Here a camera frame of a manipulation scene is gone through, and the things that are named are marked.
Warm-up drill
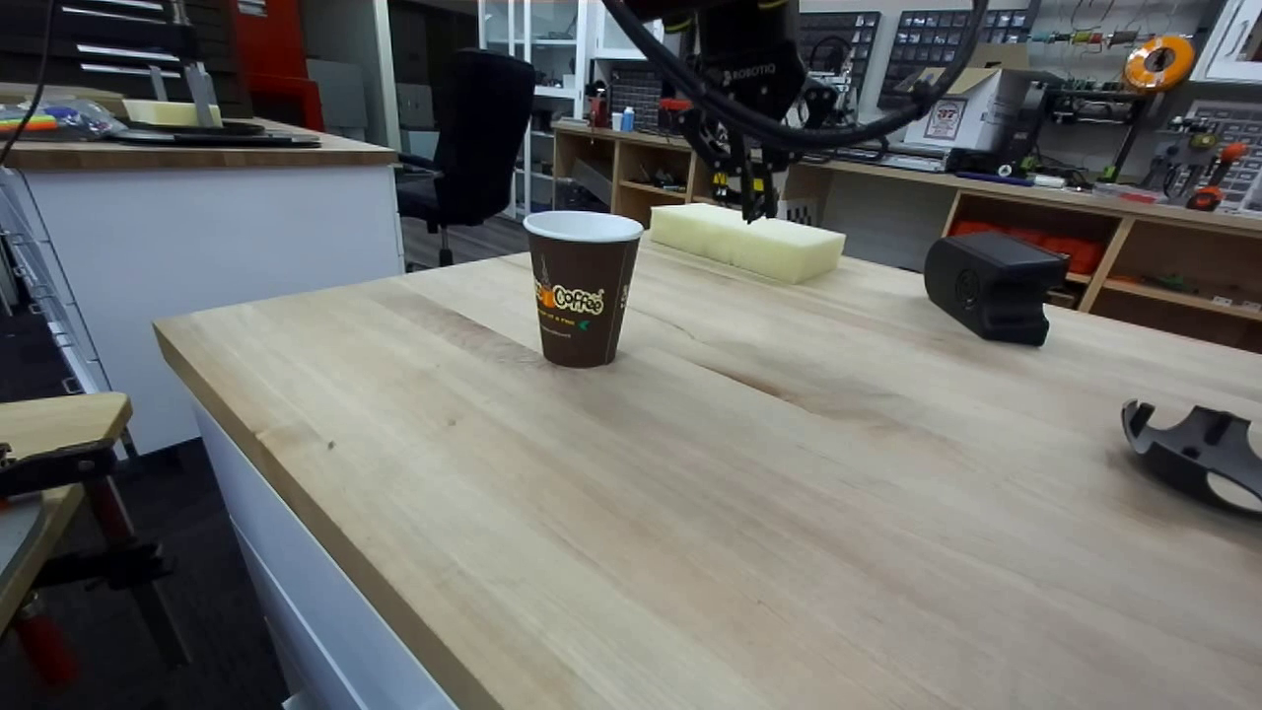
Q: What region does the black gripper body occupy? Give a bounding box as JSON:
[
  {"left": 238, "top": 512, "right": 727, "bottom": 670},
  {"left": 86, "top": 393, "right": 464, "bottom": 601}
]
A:
[{"left": 688, "top": 19, "right": 810, "bottom": 151}]

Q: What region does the brown paper cup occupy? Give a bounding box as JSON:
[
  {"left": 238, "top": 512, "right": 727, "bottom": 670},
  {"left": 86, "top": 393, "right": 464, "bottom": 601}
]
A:
[{"left": 519, "top": 206, "right": 646, "bottom": 370}]

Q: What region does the pale yellow foam block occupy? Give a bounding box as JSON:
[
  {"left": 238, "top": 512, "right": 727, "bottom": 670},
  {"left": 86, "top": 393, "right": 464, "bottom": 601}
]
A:
[{"left": 646, "top": 201, "right": 849, "bottom": 288}]

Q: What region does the black tool pegboard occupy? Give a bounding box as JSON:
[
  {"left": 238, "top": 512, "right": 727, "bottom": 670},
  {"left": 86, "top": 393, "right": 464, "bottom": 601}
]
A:
[{"left": 794, "top": 5, "right": 1044, "bottom": 85}]

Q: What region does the tall white shelving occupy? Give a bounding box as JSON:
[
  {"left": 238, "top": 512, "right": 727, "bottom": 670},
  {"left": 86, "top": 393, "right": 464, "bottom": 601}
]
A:
[{"left": 479, "top": 0, "right": 640, "bottom": 218}]

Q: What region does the black box-shaped device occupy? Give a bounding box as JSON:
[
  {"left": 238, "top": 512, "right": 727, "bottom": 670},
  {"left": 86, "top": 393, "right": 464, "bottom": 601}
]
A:
[{"left": 918, "top": 230, "right": 1072, "bottom": 352}]

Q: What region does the black office chair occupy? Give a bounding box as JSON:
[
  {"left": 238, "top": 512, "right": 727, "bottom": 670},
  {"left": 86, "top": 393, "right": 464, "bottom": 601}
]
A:
[{"left": 393, "top": 46, "right": 540, "bottom": 268}]

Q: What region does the orange tape roll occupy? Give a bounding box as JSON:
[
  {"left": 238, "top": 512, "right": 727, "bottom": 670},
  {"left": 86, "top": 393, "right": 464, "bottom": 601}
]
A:
[{"left": 1121, "top": 33, "right": 1204, "bottom": 96}]

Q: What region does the wooden shelf unit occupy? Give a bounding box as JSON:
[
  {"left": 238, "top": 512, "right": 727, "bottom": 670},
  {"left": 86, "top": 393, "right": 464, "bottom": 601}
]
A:
[{"left": 548, "top": 113, "right": 1262, "bottom": 353}]

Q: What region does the red cabinet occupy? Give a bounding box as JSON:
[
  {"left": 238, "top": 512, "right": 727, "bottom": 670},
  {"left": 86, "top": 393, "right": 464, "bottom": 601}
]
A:
[{"left": 231, "top": 0, "right": 327, "bottom": 132}]

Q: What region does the white framed board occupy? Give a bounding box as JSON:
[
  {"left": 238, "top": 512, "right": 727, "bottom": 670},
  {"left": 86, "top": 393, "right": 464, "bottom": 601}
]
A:
[{"left": 1186, "top": 0, "right": 1262, "bottom": 92}]

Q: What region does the flat black laptop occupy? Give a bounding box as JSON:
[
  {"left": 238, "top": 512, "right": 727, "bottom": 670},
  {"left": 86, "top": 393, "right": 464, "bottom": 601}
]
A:
[{"left": 108, "top": 113, "right": 322, "bottom": 151}]

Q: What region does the white cabinet wooden top table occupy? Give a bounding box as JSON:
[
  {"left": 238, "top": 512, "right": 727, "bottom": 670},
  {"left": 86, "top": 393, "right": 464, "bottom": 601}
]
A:
[{"left": 0, "top": 113, "right": 409, "bottom": 457}]

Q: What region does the small wooden workbench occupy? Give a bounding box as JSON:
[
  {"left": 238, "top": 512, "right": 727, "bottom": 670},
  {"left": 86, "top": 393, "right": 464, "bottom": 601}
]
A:
[{"left": 0, "top": 385, "right": 137, "bottom": 641}]

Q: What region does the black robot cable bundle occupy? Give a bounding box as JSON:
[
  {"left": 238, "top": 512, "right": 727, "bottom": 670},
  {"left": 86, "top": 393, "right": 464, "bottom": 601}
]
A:
[{"left": 600, "top": 0, "right": 994, "bottom": 152}]

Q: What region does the black curved bracket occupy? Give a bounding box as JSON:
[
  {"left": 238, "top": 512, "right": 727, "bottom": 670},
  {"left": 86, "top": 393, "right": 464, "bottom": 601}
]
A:
[{"left": 1115, "top": 398, "right": 1262, "bottom": 515}]

